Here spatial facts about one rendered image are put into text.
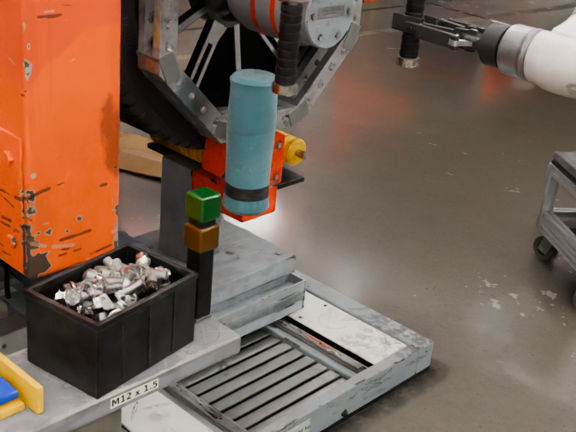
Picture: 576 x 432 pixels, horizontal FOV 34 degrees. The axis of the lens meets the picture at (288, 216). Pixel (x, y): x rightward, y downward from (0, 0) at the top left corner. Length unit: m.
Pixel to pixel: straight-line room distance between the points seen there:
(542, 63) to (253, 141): 0.51
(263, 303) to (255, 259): 0.11
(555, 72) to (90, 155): 0.76
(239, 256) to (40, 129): 0.91
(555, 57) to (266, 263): 0.86
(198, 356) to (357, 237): 1.51
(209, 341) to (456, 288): 1.32
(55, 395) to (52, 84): 0.42
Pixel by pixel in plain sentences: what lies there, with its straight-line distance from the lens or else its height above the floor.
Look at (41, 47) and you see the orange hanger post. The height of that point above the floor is 0.87.
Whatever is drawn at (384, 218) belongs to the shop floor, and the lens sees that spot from 2.98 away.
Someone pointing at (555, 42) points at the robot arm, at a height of 0.87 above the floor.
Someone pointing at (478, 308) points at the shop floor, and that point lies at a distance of 2.54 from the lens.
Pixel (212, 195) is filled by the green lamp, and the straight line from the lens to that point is 1.36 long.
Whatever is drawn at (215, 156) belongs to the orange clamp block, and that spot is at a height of 0.54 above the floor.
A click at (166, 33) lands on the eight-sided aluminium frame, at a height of 0.81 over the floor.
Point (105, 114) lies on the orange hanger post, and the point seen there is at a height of 0.75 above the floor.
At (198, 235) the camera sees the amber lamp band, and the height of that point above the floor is 0.60.
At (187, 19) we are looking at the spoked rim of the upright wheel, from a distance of 1.80.
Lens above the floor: 1.20
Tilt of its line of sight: 24 degrees down
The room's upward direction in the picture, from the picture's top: 5 degrees clockwise
